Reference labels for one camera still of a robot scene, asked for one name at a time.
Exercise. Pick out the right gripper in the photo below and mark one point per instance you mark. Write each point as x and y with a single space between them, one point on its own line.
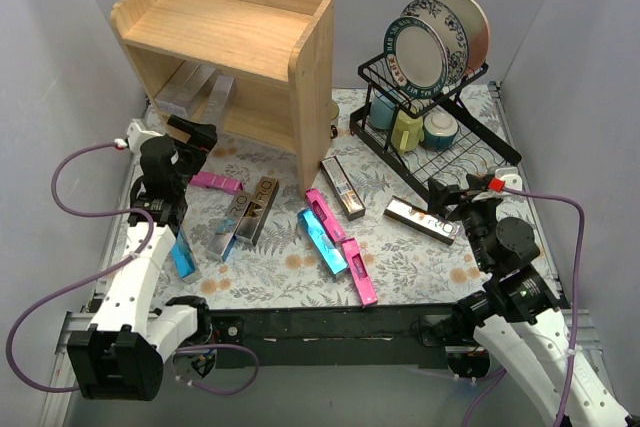
451 198

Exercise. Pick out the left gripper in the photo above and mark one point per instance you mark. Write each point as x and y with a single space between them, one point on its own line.
192 135

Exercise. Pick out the white toothpaste box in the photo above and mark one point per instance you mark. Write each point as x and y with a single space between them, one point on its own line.
218 103

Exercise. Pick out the silver Protefix toothpaste box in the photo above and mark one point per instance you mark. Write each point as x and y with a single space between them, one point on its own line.
192 93

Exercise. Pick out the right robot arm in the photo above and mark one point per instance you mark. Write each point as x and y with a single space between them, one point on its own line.
516 316

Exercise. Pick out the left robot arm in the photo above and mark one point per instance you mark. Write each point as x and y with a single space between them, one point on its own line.
121 354

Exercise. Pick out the wooden two-tier shelf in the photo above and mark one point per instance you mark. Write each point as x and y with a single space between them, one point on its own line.
279 52

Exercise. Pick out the yellow mug behind shelf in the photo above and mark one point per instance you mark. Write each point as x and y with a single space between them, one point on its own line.
335 113

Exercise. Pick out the silver black RO toothpaste box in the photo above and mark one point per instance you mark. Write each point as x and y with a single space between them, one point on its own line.
421 221

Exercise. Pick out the magenta toothpaste box far left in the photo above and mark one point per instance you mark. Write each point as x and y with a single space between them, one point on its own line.
217 182

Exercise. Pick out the teal and white bowl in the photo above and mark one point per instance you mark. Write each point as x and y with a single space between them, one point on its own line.
440 129

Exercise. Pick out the yellow green mug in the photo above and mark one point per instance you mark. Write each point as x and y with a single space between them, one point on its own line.
407 133

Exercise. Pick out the brown silver RO toothpaste box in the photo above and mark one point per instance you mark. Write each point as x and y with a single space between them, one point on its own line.
252 223

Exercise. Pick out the floral table mat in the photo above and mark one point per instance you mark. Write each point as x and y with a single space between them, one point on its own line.
284 269

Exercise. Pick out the silver blue RO toothpaste box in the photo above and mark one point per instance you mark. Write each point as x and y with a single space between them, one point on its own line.
224 236

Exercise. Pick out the light blue mug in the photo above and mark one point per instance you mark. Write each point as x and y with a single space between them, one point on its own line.
381 111

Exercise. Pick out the dark striped toothpaste box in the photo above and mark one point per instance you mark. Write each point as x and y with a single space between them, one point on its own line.
340 184

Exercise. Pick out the pink toothpaste box front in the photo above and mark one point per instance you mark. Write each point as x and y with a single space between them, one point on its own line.
358 269

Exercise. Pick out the pink toothpaste box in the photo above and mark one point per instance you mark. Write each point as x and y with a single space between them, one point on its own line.
319 206
358 269

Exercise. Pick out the pink toothpaste box centre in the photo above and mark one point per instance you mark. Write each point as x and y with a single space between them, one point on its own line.
319 206

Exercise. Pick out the cyan toothpaste box left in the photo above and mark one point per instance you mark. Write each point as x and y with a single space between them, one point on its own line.
184 260

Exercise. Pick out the cyan toothpaste box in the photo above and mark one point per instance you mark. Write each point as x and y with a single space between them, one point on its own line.
329 254
184 260

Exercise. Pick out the cyan toothpaste box centre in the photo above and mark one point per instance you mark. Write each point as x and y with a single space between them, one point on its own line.
329 254

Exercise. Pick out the blue floral patterned plate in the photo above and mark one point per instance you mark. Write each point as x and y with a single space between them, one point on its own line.
450 31

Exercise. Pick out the green rimmed white plate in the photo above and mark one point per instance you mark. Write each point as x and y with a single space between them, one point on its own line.
416 57

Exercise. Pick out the beige and pink plate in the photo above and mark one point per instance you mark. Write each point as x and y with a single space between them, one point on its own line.
477 28

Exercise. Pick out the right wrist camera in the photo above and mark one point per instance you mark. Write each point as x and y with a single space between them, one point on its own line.
505 180

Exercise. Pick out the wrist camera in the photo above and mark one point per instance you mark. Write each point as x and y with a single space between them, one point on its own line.
136 134
505 180

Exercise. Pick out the black wire dish rack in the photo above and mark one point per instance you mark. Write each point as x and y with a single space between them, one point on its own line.
476 148

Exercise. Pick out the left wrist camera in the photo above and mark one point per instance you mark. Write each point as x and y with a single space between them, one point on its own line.
136 134

